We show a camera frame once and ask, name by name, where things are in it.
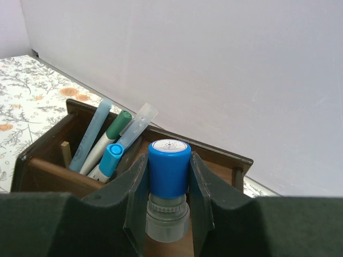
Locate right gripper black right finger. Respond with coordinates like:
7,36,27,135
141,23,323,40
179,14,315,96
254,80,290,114
189,153,342,256

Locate brown wooden desk organizer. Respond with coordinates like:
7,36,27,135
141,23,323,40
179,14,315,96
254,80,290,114
10,99,254,257

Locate floral patterned table mat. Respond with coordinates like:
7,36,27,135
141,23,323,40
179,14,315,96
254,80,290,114
0,55,282,199

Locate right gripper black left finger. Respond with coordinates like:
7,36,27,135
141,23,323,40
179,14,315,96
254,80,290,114
1,154,148,256

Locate grey blue glue stick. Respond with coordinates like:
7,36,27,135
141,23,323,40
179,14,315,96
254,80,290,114
145,139,191,243

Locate light blue pen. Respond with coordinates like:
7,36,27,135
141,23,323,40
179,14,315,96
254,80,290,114
69,99,113,172

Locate green capped white marker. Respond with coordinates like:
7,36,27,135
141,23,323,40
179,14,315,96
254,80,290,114
79,110,132,175

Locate blue capped white marker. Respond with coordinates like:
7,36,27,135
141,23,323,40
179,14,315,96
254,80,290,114
87,143,124,183

